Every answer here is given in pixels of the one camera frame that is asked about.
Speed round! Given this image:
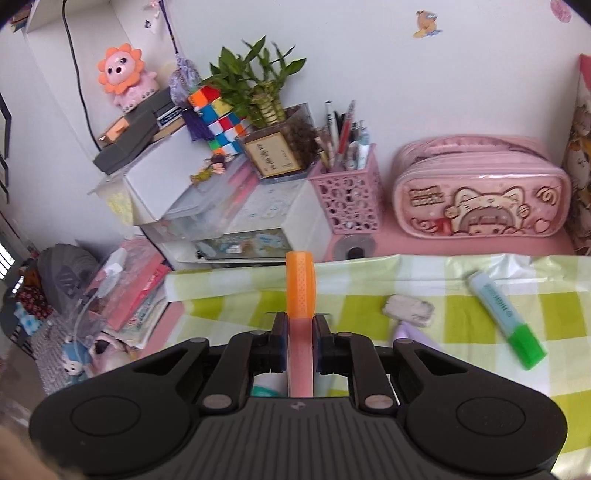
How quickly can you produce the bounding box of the white charger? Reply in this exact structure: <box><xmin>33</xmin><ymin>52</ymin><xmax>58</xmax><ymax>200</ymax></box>
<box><xmin>99</xmin><ymin>249</ymin><xmax>127</xmax><ymax>289</ymax></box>

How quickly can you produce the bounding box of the dark grey fabric bag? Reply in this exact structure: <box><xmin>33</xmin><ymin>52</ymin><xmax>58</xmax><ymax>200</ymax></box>
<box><xmin>37</xmin><ymin>244</ymin><xmax>100</xmax><ymax>319</ymax></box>

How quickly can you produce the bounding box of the green checkered tablecloth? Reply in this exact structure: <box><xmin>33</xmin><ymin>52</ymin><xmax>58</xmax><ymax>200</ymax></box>
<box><xmin>166</xmin><ymin>251</ymin><xmax>591</xmax><ymax>480</ymax></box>

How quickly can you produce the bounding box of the bunch of pens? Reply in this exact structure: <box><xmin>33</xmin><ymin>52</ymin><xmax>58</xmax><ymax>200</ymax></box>
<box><xmin>315</xmin><ymin>99</ymin><xmax>372</xmax><ymax>174</ymax></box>

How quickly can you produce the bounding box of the pink lion toy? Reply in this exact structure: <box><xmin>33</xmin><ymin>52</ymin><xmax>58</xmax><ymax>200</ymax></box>
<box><xmin>96</xmin><ymin>44</ymin><xmax>158</xmax><ymax>112</ymax></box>

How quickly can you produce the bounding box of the round grey disc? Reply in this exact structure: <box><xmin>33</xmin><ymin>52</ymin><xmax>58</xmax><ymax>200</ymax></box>
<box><xmin>335</xmin><ymin>233</ymin><xmax>377</xmax><ymax>261</ymax></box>

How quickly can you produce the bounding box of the clear bag with yellow pieces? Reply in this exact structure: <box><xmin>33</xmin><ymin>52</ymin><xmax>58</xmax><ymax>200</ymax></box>
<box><xmin>88</xmin><ymin>173</ymin><xmax>139</xmax><ymax>227</ymax></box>

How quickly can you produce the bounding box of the pink perforated pen holder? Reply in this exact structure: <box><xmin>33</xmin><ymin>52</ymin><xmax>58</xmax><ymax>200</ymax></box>
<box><xmin>308</xmin><ymin>150</ymin><xmax>384</xmax><ymax>235</ymax></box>

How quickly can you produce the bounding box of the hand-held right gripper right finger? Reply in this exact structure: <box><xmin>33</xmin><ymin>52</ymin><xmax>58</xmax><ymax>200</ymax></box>
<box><xmin>314</xmin><ymin>313</ymin><xmax>462</xmax><ymax>414</ymax></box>

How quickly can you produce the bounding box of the dark grey case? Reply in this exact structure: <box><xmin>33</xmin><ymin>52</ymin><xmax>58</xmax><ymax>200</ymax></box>
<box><xmin>92</xmin><ymin>111</ymin><xmax>160</xmax><ymax>176</ymax></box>

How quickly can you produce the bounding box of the small brown box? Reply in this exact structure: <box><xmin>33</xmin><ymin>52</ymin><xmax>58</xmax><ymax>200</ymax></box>
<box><xmin>98</xmin><ymin>115</ymin><xmax>132</xmax><ymax>143</ymax></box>

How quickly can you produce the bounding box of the white drawer organizer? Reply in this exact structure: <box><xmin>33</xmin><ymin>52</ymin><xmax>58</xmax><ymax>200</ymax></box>
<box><xmin>141</xmin><ymin>180</ymin><xmax>335</xmax><ymax>271</ymax></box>

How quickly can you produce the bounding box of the green cap highlighter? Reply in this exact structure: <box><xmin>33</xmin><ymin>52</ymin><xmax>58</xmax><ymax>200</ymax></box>
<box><xmin>465</xmin><ymin>270</ymin><xmax>546</xmax><ymax>370</ymax></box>

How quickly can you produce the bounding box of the colourful twist cube puzzle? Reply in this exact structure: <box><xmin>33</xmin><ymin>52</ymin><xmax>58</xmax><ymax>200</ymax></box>
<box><xmin>187</xmin><ymin>85</ymin><xmax>252</xmax><ymax>155</ymax></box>

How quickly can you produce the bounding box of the white wall shelf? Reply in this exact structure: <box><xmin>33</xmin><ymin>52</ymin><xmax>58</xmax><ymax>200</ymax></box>
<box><xmin>25</xmin><ymin>0</ymin><xmax>112</xmax><ymax>33</ymax></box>

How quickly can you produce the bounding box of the clear plastic drawer box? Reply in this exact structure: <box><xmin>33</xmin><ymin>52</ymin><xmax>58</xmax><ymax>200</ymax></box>
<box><xmin>139</xmin><ymin>159</ymin><xmax>259</xmax><ymax>243</ymax></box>

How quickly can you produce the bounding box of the white plush toy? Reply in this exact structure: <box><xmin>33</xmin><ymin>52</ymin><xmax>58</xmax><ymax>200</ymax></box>
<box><xmin>60</xmin><ymin>335</ymin><xmax>134</xmax><ymax>377</ymax></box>

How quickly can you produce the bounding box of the black box with white label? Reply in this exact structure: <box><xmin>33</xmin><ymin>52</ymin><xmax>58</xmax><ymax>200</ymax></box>
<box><xmin>134</xmin><ymin>88</ymin><xmax>184</xmax><ymax>139</ymax></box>

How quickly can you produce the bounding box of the black cable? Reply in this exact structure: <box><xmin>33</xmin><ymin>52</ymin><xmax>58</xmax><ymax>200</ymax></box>
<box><xmin>61</xmin><ymin>0</ymin><xmax>102</xmax><ymax>151</ymax></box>

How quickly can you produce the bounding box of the purple sachet with tassel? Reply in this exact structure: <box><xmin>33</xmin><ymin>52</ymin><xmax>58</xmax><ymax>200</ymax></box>
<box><xmin>168</xmin><ymin>55</ymin><xmax>215</xmax><ymax>144</ymax></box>

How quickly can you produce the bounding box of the white eraser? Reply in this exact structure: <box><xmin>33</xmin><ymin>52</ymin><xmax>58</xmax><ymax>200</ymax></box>
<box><xmin>383</xmin><ymin>294</ymin><xmax>435</xmax><ymax>328</ymax></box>

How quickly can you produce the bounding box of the small doll figurine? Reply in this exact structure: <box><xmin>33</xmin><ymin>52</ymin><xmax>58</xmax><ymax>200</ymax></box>
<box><xmin>190</xmin><ymin>154</ymin><xmax>232</xmax><ymax>185</ymax></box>

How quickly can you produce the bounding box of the orange highlighter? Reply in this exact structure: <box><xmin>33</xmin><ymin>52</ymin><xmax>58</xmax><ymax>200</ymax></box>
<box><xmin>285</xmin><ymin>251</ymin><xmax>318</xmax><ymax>398</ymax></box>

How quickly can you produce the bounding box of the pink pencil case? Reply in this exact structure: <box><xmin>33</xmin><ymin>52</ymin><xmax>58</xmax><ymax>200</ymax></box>
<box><xmin>392</xmin><ymin>134</ymin><xmax>573</xmax><ymax>240</ymax></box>

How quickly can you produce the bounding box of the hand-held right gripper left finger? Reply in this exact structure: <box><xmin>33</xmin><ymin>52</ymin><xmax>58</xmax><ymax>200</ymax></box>
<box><xmin>131</xmin><ymin>311</ymin><xmax>289</xmax><ymax>414</ymax></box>

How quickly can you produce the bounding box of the bamboo plant in glass pot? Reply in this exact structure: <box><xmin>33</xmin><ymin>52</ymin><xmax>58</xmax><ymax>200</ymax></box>
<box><xmin>203</xmin><ymin>36</ymin><xmax>317</xmax><ymax>180</ymax></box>

